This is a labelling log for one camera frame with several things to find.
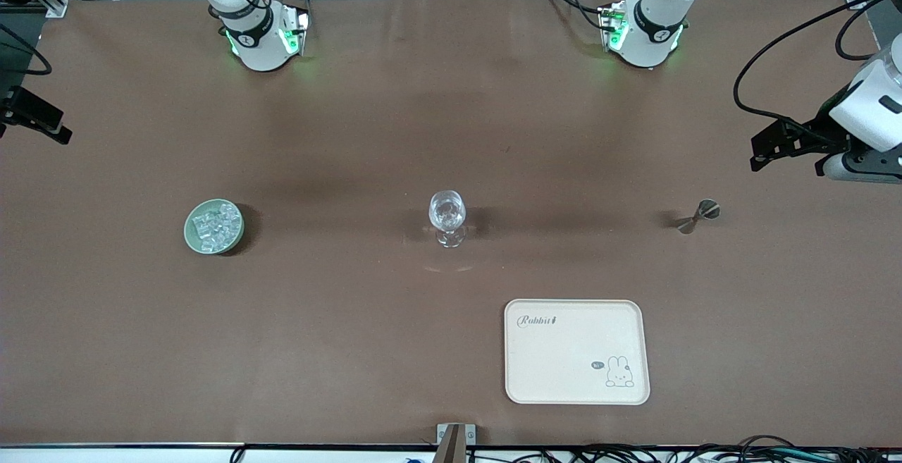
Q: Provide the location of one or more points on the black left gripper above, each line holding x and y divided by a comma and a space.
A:
817, 132

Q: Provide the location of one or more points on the steel double jigger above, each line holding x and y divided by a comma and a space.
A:
707, 210

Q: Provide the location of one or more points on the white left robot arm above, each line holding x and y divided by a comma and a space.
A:
648, 36

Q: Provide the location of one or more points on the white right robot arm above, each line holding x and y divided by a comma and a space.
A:
257, 44

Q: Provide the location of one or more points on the pile of clear ice cubes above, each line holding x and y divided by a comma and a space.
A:
215, 225

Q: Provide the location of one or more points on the clear stemmed wine glass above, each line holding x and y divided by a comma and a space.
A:
447, 213

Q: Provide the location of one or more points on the green ceramic bowl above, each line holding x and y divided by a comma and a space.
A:
190, 234

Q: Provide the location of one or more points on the green lit base connector box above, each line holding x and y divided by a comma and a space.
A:
612, 26
294, 29

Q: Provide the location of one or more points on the cream rabbit print tray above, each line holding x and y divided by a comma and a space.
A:
571, 357

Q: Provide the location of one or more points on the brown table cloth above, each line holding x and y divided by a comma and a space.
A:
352, 132

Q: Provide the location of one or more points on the small metal edge bracket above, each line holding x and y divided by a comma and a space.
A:
442, 433

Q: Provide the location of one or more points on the brown camera pole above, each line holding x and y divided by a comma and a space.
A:
451, 445

